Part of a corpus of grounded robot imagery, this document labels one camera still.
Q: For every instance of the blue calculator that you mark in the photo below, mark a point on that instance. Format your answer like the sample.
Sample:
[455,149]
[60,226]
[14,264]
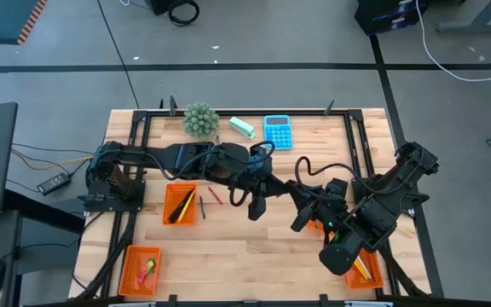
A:
[277,134]

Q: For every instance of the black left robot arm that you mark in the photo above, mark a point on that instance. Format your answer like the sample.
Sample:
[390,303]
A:
[160,160]

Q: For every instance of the yellow-orange pencil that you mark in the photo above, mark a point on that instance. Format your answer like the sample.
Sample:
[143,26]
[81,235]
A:
[363,268]
[359,269]

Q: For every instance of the white pencil yellow cap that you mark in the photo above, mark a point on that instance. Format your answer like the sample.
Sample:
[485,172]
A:
[367,270]

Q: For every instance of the green succulent potted plant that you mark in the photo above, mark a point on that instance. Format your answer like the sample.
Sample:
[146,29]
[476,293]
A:
[200,121]

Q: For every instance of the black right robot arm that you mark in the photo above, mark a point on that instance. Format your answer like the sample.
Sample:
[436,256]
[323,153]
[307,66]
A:
[382,213]

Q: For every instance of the black power brick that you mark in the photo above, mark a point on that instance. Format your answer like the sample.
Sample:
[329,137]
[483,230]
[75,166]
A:
[53,183]

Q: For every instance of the orange plastic mesh bin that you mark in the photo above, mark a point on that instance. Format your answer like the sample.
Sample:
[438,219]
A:
[179,217]
[132,277]
[313,225]
[373,277]

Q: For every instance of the pink eraser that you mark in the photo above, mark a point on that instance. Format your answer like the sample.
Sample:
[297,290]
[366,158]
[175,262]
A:
[142,274]

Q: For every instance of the black table frame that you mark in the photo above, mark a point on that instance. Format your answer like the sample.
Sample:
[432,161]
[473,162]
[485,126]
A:
[305,113]

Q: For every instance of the black pen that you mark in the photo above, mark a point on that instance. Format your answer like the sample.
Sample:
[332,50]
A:
[181,205]
[176,213]

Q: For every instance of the silver aluminium bar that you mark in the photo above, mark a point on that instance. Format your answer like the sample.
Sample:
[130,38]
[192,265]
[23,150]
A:
[126,304]
[369,304]

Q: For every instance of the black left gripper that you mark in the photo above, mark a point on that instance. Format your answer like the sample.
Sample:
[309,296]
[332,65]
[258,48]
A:
[258,187]

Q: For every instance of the green eraser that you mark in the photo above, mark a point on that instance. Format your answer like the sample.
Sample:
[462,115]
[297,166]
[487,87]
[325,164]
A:
[151,261]

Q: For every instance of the black equipment base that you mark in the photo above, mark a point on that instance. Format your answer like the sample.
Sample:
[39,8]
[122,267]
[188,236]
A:
[158,5]

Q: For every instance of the black frame strut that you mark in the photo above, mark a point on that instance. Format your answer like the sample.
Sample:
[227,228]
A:
[100,273]
[399,277]

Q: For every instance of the hazard striped blue platform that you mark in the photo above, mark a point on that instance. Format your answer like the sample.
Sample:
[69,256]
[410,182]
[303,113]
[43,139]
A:
[7,21]

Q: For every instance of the red crayon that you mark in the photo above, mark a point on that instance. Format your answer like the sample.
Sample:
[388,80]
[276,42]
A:
[215,195]

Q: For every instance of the black equipment case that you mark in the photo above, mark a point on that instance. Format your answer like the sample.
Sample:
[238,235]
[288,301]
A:
[386,17]

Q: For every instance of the yellow pen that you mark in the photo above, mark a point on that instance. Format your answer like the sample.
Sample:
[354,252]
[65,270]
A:
[186,206]

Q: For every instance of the mint green stapler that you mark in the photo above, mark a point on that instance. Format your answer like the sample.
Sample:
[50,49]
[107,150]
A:
[241,127]

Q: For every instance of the grey metal table leg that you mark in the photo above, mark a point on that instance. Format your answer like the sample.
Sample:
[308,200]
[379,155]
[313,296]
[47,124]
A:
[463,27]

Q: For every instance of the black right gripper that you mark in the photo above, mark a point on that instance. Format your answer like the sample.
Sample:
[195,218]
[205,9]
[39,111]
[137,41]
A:
[320,204]

